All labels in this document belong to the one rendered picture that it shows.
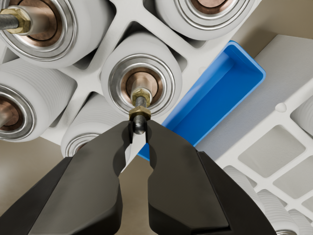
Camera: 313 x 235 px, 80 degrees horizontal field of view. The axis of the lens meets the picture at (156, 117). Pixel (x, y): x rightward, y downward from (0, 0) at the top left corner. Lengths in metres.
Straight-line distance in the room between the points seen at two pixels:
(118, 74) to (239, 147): 0.27
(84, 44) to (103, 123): 0.10
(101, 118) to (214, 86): 0.32
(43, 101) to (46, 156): 0.42
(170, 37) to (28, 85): 0.18
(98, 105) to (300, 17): 0.47
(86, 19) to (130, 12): 0.08
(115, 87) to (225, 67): 0.34
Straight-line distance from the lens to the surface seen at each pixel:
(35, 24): 0.20
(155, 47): 0.21
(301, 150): 0.48
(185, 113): 0.52
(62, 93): 0.31
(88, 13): 0.22
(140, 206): 0.77
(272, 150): 0.51
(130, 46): 0.21
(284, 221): 0.49
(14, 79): 0.26
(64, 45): 0.22
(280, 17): 0.54
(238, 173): 0.44
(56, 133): 0.36
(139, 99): 0.17
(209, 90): 0.51
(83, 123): 0.26
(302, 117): 0.41
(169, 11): 0.21
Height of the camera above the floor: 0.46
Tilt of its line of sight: 61 degrees down
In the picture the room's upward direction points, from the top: 174 degrees clockwise
